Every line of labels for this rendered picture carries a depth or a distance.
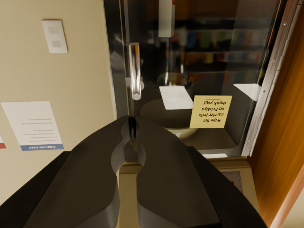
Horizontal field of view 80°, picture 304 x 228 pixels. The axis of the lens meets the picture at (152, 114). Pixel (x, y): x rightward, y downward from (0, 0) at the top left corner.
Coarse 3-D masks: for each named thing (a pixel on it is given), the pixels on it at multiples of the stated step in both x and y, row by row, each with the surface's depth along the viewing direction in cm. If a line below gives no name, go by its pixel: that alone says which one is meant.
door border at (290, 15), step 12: (288, 0) 29; (288, 12) 30; (288, 24) 30; (276, 36) 31; (276, 48) 32; (276, 60) 33; (276, 72) 34; (264, 84) 35; (264, 96) 37; (252, 120) 39; (252, 132) 41; (252, 144) 42
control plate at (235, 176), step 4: (224, 172) 44; (228, 172) 44; (232, 172) 44; (236, 172) 44; (228, 176) 43; (232, 176) 43; (236, 176) 43; (232, 180) 43; (236, 180) 43; (240, 180) 43; (236, 184) 43; (240, 184) 43; (240, 188) 43
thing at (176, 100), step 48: (144, 0) 28; (192, 0) 28; (240, 0) 28; (144, 48) 31; (192, 48) 31; (240, 48) 32; (144, 96) 35; (192, 96) 36; (240, 96) 36; (192, 144) 42; (240, 144) 43
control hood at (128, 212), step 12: (120, 168) 44; (132, 168) 44; (228, 168) 44; (240, 168) 44; (120, 180) 42; (132, 180) 42; (252, 180) 43; (120, 192) 42; (132, 192) 42; (252, 192) 43; (120, 204) 41; (132, 204) 41; (252, 204) 42; (120, 216) 40; (132, 216) 40
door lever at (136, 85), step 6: (132, 42) 26; (138, 42) 27; (132, 48) 26; (138, 48) 26; (132, 54) 26; (138, 54) 27; (132, 60) 27; (138, 60) 27; (132, 66) 27; (138, 66) 27; (132, 72) 28; (138, 72) 28; (132, 78) 28; (138, 78) 28; (132, 84) 29; (138, 84) 29; (132, 90) 29; (138, 90) 29; (132, 96) 30; (138, 96) 29
